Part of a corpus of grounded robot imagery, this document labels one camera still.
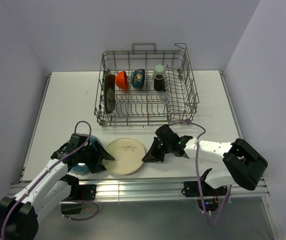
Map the teal scalloped plate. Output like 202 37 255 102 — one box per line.
71 135 101 175

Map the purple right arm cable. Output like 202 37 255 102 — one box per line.
170 121 232 227

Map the black mug brown inside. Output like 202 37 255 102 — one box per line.
154 73 166 92

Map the blue patterned bowl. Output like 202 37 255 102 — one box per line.
130 68 145 90

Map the grey wire dish rack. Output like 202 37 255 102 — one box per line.
94 43 199 127

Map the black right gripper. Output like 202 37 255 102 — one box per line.
142 136 172 162

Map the orange bowl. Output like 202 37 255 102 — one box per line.
115 71 128 91

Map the light green plastic cup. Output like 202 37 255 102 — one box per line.
152 64 165 81

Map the clear drinking glass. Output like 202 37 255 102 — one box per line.
160 91 170 104

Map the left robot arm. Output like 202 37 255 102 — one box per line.
0 133 114 240

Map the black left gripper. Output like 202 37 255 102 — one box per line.
77 140 114 173

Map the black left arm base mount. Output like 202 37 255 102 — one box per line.
61 184 97 215

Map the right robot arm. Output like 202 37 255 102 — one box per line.
142 124 268 195

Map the green cream round plate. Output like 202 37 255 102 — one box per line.
103 137 146 175

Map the aluminium table edge rail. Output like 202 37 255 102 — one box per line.
6 159 270 205

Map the black floral square plate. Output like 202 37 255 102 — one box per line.
103 74 116 114

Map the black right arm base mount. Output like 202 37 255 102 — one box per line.
181 181 227 212

